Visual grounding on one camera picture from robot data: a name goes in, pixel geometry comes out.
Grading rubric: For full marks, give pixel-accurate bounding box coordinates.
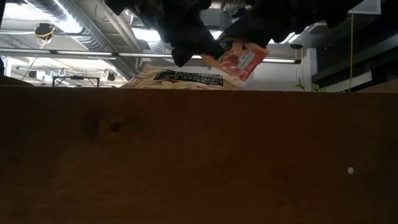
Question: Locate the beige tea packet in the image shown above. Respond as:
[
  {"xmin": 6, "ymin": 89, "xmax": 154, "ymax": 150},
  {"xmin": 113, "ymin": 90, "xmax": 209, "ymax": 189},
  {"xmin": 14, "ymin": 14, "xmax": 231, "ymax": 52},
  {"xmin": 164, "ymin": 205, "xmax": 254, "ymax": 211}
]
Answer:
[{"xmin": 119, "ymin": 63, "xmax": 243, "ymax": 91}]

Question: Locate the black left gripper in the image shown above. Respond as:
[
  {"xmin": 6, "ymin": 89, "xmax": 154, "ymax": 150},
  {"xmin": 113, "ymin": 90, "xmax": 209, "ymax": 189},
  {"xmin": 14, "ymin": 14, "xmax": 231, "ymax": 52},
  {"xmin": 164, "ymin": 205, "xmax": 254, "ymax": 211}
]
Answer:
[{"xmin": 105, "ymin": 0, "xmax": 226, "ymax": 68}]

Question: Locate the orange peach tea packet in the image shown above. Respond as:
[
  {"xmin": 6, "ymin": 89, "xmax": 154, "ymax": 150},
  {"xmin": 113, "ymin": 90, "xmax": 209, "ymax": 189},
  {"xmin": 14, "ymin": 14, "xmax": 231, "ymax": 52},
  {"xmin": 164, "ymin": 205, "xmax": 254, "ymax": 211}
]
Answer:
[{"xmin": 200, "ymin": 42, "xmax": 269, "ymax": 82}]

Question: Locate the silver ventilation duct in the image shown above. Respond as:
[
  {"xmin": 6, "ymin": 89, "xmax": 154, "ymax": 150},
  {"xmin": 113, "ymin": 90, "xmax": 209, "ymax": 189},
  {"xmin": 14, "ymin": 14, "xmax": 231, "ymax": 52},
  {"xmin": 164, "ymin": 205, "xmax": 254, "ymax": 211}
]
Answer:
[{"xmin": 26, "ymin": 0, "xmax": 142, "ymax": 80}]

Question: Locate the black yellow hanging cable reel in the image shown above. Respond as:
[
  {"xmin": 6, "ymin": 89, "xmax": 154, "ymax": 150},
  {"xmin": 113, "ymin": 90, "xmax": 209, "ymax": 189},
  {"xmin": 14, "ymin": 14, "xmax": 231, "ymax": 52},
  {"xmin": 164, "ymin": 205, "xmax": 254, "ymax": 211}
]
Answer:
[{"xmin": 34, "ymin": 22, "xmax": 57, "ymax": 41}]

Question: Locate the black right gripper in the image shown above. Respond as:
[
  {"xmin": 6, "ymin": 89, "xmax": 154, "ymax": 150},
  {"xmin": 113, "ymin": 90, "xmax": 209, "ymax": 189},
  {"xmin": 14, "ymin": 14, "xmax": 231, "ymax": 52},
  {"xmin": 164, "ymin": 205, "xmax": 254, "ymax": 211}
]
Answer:
[{"xmin": 223, "ymin": 0, "xmax": 299, "ymax": 48}]

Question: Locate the long ceiling light bar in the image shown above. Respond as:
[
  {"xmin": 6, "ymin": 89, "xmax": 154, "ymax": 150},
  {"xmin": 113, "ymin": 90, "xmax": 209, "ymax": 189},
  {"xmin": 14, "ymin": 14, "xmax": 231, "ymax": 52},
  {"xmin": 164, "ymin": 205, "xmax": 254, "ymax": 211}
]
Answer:
[{"xmin": 0, "ymin": 48, "xmax": 302, "ymax": 65}]

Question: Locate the wooden three-compartment tray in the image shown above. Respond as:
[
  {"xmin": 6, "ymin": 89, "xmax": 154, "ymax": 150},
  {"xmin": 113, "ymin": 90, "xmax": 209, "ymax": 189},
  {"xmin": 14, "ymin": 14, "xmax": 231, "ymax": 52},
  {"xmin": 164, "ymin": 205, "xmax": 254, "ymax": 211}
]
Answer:
[{"xmin": 0, "ymin": 85, "xmax": 398, "ymax": 224}]

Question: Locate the potted green artificial plant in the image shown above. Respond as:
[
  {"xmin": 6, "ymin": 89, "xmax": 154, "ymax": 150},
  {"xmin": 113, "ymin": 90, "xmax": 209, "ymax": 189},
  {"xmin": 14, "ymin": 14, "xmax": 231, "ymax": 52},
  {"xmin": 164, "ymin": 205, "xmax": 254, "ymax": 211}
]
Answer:
[{"xmin": 294, "ymin": 77, "xmax": 326, "ymax": 93}]

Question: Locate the black background rig frame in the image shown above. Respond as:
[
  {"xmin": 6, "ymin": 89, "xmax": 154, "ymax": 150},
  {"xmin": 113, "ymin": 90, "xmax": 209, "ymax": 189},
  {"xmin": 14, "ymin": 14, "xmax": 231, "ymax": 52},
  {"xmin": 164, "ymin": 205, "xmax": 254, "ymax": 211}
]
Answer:
[{"xmin": 52, "ymin": 76, "xmax": 100, "ymax": 88}]

